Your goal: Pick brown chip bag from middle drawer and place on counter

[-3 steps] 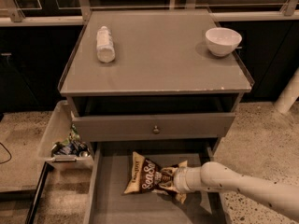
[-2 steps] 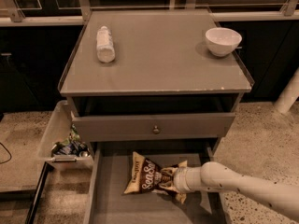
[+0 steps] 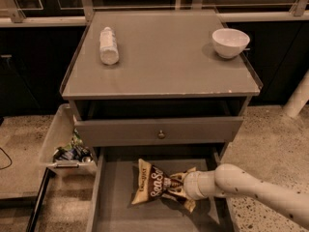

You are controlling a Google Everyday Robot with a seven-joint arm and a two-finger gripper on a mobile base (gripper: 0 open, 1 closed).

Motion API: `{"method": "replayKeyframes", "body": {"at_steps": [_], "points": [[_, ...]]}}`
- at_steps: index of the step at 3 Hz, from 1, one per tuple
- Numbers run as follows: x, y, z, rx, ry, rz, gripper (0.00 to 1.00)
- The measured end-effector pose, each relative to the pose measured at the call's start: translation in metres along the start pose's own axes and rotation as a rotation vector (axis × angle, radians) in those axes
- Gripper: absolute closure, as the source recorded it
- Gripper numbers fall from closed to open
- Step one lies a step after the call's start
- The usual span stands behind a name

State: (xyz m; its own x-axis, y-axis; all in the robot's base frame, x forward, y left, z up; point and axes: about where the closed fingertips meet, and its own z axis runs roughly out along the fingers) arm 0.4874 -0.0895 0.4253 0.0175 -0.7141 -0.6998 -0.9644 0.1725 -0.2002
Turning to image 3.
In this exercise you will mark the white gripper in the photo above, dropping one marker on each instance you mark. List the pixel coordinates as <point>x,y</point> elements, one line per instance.
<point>192,185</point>

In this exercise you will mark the brown sea salt chip bag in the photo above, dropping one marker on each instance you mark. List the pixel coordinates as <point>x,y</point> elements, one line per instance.
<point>153,184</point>

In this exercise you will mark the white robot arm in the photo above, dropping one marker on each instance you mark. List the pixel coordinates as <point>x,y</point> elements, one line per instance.
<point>228,180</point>

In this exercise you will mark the round metal drawer knob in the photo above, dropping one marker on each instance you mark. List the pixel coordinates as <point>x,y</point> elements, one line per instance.
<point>161,134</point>

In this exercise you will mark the grey open middle drawer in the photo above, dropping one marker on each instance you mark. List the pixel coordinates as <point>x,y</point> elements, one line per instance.
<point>117,180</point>

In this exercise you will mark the grey top drawer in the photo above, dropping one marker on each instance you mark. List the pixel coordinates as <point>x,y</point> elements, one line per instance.
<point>133,132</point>

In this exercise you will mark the grey drawer cabinet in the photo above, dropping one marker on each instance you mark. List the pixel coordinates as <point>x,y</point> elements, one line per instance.
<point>167,69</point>

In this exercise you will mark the cans and wrappers in bin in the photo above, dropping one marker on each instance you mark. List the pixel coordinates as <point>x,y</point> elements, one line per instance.
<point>75,150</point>

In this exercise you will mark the clear plastic storage bin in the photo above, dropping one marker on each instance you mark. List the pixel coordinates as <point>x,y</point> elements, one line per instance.
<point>60,134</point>

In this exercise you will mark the white ceramic bowl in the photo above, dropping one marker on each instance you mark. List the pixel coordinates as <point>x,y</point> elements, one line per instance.
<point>229,43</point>

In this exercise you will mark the clear plastic water bottle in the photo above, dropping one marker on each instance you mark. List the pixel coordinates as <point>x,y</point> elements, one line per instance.
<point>108,49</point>

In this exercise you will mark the white metal railing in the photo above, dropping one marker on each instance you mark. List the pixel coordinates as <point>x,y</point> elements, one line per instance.
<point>48,13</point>

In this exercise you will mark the white post at right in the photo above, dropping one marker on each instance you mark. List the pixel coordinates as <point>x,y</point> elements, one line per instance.
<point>299,97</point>

